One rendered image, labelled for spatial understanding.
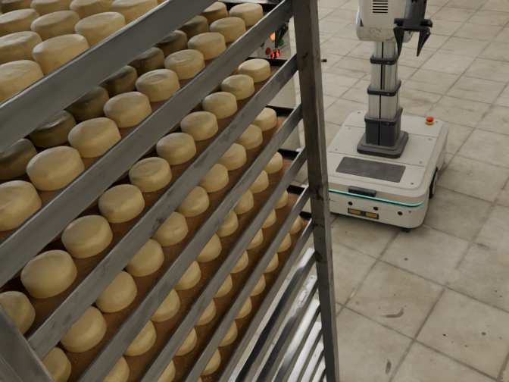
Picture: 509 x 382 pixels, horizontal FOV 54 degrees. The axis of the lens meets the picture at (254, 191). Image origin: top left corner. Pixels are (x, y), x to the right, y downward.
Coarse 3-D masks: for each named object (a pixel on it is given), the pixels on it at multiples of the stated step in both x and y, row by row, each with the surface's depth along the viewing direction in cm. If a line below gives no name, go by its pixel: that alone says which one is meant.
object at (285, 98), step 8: (288, 24) 236; (280, 56) 239; (288, 56) 244; (288, 88) 252; (280, 96) 249; (288, 96) 255; (272, 104) 246; (280, 104) 251; (288, 104) 257; (296, 128) 270; (296, 136) 273; (288, 144) 269; (296, 144) 275
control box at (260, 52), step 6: (288, 30) 233; (270, 36) 224; (288, 36) 234; (264, 42) 222; (270, 42) 225; (288, 42) 235; (258, 48) 220; (264, 48) 223; (270, 48) 226; (282, 48) 233; (288, 48) 237; (252, 54) 222; (258, 54) 221; (264, 54) 224; (270, 54) 228; (276, 54) 231; (282, 54) 235
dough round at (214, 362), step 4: (216, 352) 80; (212, 356) 80; (216, 356) 80; (212, 360) 79; (216, 360) 79; (220, 360) 81; (208, 364) 79; (212, 364) 79; (216, 364) 79; (208, 368) 78; (212, 368) 79; (216, 368) 80; (204, 372) 79; (208, 372) 79; (212, 372) 79
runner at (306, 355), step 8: (320, 328) 123; (312, 336) 125; (320, 336) 124; (312, 344) 120; (304, 352) 121; (312, 352) 120; (304, 360) 120; (296, 368) 118; (304, 368) 117; (296, 376) 117
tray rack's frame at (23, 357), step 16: (0, 304) 35; (0, 320) 35; (0, 336) 35; (16, 336) 36; (0, 352) 35; (16, 352) 37; (32, 352) 38; (0, 368) 36; (16, 368) 37; (32, 368) 38
